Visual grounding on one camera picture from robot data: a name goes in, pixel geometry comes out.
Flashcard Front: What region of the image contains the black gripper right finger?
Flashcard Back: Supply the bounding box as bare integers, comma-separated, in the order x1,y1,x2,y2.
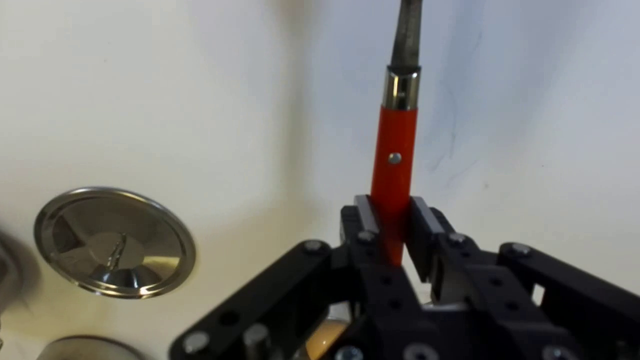
404,196,640,360

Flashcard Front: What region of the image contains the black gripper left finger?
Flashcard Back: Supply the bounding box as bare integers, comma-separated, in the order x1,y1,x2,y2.
168,193,427,360

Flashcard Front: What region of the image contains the orange handled metal fork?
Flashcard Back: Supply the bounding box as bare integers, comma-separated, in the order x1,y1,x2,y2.
368,0,426,267

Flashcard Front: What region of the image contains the round steel pot lid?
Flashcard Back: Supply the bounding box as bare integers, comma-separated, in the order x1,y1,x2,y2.
32,184,197,299

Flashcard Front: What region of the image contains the steel cooking pot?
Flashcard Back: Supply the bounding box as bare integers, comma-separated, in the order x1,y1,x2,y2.
35,334,147,360

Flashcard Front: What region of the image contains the small two-handled steel pan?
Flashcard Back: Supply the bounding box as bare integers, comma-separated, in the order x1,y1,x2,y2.
0,228,44,316

